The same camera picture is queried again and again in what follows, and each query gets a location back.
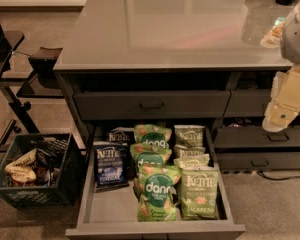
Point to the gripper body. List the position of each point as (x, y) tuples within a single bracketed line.
[(297, 39)]

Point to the blue kettle chip bag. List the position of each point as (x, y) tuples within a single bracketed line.
[(121, 135), (109, 165)]

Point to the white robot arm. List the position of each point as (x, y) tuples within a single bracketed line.
[(287, 36)]

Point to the grey top right drawer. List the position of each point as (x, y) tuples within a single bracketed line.
[(247, 103)]

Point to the grey bottom right drawer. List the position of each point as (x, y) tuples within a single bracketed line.
[(265, 161)]

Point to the grey top left drawer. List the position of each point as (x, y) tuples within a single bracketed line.
[(151, 104)]

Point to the rear green Kettle bag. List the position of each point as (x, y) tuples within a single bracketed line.
[(189, 135)]

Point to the front green Kettle jalapeno bag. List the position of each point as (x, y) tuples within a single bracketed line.
[(198, 194)]

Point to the rear green Dang chip bag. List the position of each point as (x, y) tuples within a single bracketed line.
[(152, 135)]

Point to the green dang chip bag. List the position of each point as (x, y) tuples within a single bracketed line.
[(156, 199), (152, 135), (143, 153)]

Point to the middle green Dang chip bag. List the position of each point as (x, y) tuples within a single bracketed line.
[(143, 153)]

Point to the front green Dang chip bag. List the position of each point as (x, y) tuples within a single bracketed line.
[(156, 199)]

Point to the open grey middle drawer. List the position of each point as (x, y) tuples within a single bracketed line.
[(112, 215)]

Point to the tan snack bag in crate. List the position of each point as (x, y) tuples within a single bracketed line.
[(20, 170)]

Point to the black side table stand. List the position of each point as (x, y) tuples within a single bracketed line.
[(40, 83)]

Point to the dark plastic crate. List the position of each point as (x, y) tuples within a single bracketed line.
[(58, 171)]

